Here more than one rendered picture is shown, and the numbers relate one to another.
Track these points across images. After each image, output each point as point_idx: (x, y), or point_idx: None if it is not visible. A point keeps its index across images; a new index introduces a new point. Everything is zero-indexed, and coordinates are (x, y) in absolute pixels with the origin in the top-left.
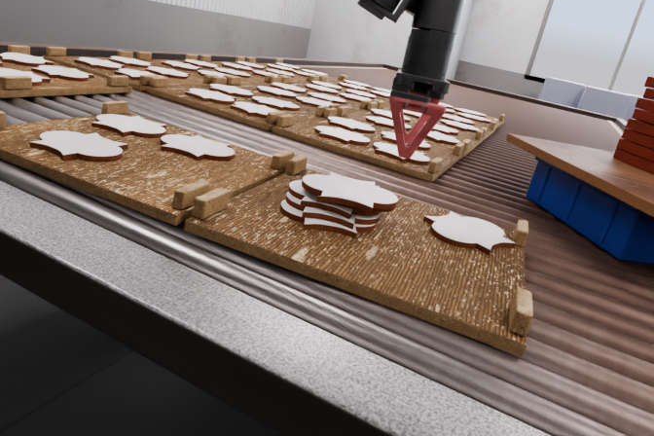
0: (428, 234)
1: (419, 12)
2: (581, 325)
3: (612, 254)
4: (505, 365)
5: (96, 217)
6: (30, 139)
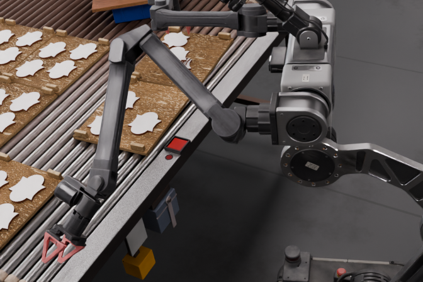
0: None
1: (174, 2)
2: (216, 30)
3: None
4: (236, 43)
5: (192, 109)
6: (143, 136)
